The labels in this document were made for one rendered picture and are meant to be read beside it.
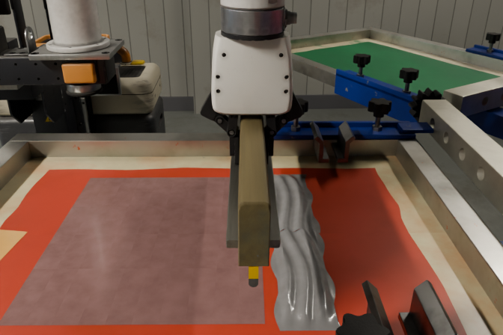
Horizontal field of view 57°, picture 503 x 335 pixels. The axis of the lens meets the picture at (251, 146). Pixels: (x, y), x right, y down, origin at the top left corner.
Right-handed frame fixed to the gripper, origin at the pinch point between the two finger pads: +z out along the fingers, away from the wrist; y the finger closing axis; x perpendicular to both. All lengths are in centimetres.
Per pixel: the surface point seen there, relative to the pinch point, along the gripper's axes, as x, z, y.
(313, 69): -78, 12, -19
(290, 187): -12.3, 13.6, -7.0
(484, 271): 11.5, 11.3, -28.5
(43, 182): -15.0, 14.3, 36.3
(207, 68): -296, 74, 30
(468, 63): -93, 14, -73
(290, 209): -5.1, 13.4, -6.3
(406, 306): 15.0, 13.7, -18.1
